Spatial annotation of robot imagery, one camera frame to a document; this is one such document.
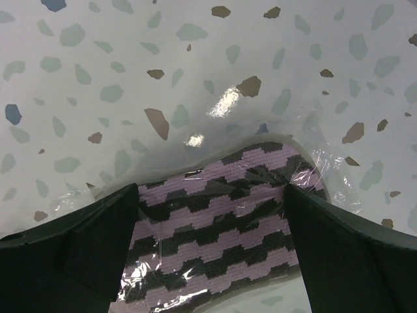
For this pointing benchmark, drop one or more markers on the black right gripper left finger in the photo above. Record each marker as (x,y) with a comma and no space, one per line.
(73,263)

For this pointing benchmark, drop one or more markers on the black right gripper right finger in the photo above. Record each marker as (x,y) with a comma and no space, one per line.
(349,263)

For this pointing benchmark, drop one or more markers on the purple wavy sponge pack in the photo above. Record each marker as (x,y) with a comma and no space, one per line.
(218,226)

